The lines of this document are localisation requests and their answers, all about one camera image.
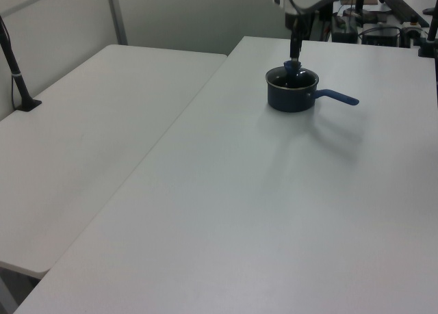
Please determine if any glass lid with blue knob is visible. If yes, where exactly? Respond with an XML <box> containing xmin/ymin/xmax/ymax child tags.
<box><xmin>266</xmin><ymin>60</ymin><xmax>318</xmax><ymax>89</ymax></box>

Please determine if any dark saucepan with blue handle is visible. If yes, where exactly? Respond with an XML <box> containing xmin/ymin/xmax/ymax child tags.
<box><xmin>265</xmin><ymin>66</ymin><xmax>360</xmax><ymax>113</ymax></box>

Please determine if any white side table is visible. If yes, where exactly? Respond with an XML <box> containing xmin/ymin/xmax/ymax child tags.
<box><xmin>0</xmin><ymin>44</ymin><xmax>229</xmax><ymax>280</ymax></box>

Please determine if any black keyboard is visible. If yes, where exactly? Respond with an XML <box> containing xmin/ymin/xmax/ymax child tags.
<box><xmin>385</xmin><ymin>0</ymin><xmax>426</xmax><ymax>23</ymax></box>

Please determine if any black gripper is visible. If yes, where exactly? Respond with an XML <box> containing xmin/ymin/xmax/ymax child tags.
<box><xmin>289</xmin><ymin>15</ymin><xmax>305</xmax><ymax>63</ymax></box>

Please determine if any black camera pole with base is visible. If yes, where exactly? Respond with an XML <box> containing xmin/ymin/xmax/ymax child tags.
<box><xmin>0</xmin><ymin>14</ymin><xmax>42</xmax><ymax>112</ymax></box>

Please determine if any grey partition post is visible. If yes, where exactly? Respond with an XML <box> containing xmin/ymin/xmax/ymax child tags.
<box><xmin>105</xmin><ymin>0</ymin><xmax>129</xmax><ymax>45</ymax></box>

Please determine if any black electronics box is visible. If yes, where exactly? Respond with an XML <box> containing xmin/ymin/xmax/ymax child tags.
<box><xmin>331</xmin><ymin>14</ymin><xmax>359</xmax><ymax>43</ymax></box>

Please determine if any black clamped camera pole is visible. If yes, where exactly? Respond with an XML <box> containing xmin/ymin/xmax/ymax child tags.
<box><xmin>417</xmin><ymin>11</ymin><xmax>438</xmax><ymax>58</ymax></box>

